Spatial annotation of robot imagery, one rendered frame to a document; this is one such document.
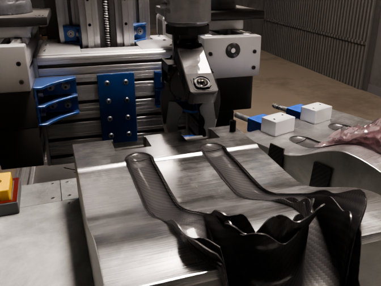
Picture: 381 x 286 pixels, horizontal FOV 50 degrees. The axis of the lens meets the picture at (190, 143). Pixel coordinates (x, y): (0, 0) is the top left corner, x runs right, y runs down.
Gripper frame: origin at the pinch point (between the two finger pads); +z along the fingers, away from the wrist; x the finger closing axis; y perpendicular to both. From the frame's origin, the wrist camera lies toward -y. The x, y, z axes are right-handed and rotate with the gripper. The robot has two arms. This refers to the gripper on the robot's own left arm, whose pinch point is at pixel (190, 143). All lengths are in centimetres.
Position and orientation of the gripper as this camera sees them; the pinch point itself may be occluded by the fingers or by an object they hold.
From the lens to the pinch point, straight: 72.8
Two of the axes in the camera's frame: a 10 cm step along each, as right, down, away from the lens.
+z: 0.0, 9.2, 3.9
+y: -2.5, -3.7, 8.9
